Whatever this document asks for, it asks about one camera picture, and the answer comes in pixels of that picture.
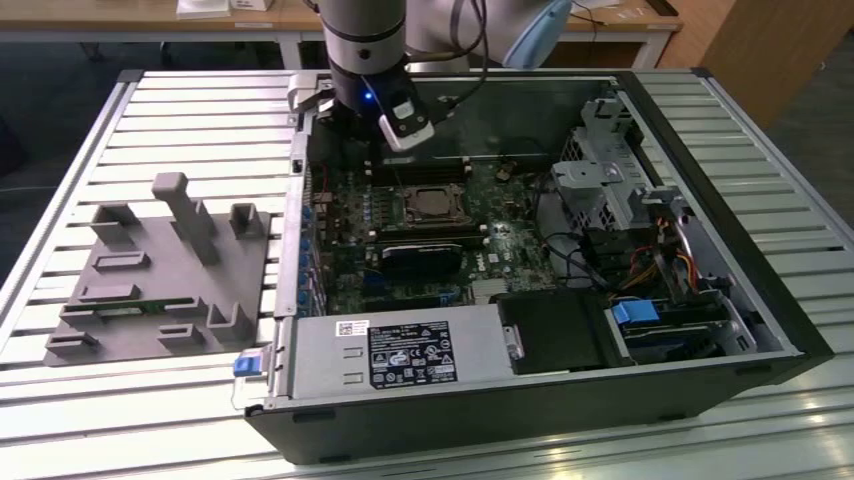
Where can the black open PC case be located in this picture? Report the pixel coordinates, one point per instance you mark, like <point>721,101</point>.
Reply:
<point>467,430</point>

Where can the wooden desk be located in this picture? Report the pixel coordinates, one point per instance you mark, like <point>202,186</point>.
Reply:
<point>134,22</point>

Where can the CPU socket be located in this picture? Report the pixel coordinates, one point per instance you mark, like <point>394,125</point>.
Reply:
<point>403,222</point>

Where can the blue disk carrier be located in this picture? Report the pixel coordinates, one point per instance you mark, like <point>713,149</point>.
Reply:
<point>634,312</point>

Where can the green RAM stick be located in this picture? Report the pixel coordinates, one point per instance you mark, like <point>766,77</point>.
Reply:
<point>127,311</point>

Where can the black plastic shroud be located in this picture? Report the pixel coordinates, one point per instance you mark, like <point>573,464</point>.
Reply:
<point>561,330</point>

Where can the black graphics card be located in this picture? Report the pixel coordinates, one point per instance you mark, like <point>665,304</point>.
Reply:
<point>423,257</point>

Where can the wooden cabinet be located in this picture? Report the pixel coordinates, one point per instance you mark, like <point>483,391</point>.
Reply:
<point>781,50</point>

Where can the metal disk bay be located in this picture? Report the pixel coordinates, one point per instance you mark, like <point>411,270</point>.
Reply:
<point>734,335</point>

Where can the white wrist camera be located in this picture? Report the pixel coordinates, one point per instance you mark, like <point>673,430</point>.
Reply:
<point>408,125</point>

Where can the black RAM slot bank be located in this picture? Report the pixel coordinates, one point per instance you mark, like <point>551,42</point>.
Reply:
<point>427,167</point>
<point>434,234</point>

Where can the blue case latch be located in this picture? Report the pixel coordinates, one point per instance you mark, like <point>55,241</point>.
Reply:
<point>248,362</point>

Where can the green motherboard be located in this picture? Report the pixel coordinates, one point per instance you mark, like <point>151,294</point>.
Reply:
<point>514,250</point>

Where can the silver drive cage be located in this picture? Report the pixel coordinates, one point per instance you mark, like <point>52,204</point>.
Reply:
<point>601,185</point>

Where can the grey power supply unit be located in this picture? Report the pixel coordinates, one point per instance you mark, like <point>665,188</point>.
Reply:
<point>320,360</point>

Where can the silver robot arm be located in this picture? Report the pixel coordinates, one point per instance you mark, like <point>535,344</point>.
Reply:
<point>363,35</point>

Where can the white box with print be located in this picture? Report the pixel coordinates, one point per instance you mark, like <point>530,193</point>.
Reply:
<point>250,4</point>

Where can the grey parts rack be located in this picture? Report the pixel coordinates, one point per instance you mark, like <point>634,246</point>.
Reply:
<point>154,280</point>

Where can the silver chipset heatsink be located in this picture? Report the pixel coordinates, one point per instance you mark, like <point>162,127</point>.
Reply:
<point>489,290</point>

